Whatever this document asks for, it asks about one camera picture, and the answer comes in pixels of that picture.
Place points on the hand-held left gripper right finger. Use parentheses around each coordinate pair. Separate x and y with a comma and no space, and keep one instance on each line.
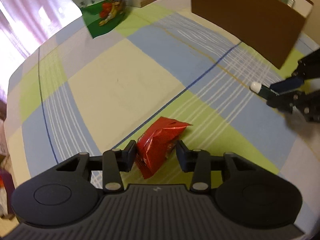
(182,155)

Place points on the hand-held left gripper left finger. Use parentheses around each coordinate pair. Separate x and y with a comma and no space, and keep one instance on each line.
(131,155)

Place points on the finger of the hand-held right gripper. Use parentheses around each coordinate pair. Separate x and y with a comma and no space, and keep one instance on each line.
(290,83)
(282,102)

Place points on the red snack packet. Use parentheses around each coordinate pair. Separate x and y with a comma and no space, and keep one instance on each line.
(160,145)

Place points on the dark green tube white cap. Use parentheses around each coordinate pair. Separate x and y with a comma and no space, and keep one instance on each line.
(255,87)

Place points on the brown storage box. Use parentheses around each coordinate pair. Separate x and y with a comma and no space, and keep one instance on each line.
(237,17)

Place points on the checkered cloth desktop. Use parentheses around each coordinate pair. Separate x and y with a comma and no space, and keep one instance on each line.
(100,80)

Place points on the maroon box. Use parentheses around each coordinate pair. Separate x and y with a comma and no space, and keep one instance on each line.
(7,182)

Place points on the green cartoon snack bag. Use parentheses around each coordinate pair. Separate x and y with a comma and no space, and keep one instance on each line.
(100,22)

